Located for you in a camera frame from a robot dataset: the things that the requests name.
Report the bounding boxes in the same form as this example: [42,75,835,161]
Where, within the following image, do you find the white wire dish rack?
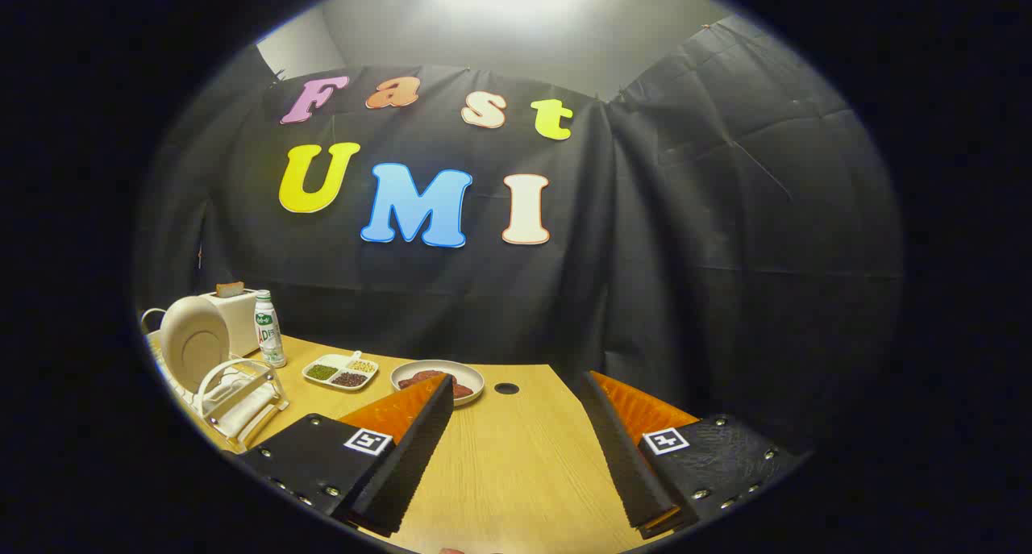
[141,308,289,452]

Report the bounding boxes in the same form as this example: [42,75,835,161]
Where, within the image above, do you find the black backdrop cloth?
[133,14,904,458]

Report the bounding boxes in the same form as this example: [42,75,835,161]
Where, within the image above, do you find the cream round plate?
[159,295,233,394]

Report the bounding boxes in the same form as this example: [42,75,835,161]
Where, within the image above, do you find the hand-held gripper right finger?
[582,370,807,540]

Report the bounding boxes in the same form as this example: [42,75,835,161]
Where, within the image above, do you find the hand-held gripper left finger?
[234,374,455,539]

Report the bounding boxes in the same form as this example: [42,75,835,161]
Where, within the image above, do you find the white bottle green label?
[254,290,288,369]

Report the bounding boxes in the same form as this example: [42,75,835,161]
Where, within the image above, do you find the white toaster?
[199,288,264,358]

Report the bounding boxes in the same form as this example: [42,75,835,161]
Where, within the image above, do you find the beige plate with patties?
[390,360,486,408]

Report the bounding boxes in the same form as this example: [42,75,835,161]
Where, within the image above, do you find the white divided bean dish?
[302,351,380,392]

